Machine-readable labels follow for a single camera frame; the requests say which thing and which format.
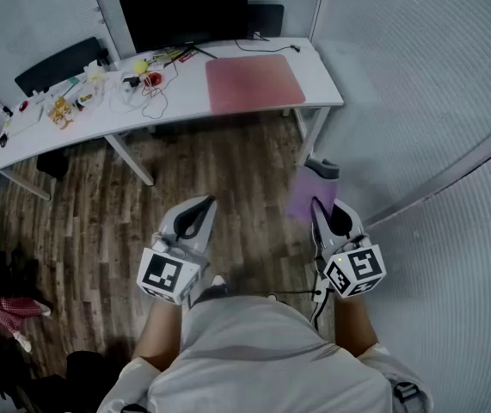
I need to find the black office chair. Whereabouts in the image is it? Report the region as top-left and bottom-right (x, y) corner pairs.
(14, 36), (109, 98)

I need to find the black monitor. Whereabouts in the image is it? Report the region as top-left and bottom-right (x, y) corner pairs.
(119, 0), (249, 54)

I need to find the black strap buckle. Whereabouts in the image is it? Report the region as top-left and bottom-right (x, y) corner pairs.
(393, 380), (422, 413)

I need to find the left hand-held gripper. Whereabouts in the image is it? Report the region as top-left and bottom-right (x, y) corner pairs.
(136, 194), (218, 305)

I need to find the person's white shirt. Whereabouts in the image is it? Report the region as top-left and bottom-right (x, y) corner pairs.
(96, 293), (435, 413)

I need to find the pink desk mat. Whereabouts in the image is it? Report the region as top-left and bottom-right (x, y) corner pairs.
(205, 53), (306, 114)

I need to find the red checkered fabric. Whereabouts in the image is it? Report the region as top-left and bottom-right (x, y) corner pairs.
(0, 267), (52, 352)

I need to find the black bag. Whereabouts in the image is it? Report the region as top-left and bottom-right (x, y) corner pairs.
(36, 151), (70, 182)

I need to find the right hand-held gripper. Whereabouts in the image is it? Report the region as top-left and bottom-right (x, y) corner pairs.
(311, 198), (387, 304)

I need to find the clear plastic bag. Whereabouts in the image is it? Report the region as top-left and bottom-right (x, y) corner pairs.
(83, 60), (108, 86)

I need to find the orange snack packet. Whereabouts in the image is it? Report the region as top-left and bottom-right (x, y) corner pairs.
(46, 96), (77, 129)

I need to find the tangled black cable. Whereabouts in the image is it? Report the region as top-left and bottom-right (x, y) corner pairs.
(141, 60), (181, 120)

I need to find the purple cloth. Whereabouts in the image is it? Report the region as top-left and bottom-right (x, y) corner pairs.
(286, 157), (340, 224)

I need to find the black power cable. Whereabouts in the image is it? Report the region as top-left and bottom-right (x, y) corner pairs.
(234, 37), (302, 54)

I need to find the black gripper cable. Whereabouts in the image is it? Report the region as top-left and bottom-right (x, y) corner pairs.
(266, 288), (330, 333)

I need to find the white desk leg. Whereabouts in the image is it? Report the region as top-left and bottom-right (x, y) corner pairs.
(104, 133), (156, 187)
(296, 106), (332, 167)
(0, 168), (52, 201)

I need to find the person's right forearm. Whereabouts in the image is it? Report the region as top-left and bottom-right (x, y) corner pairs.
(333, 293), (379, 359)

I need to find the black monitor stand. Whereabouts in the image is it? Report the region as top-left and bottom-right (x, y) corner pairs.
(165, 42), (219, 62)

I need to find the person's left forearm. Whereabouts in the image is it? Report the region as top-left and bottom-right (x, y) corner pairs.
(132, 297), (184, 372)

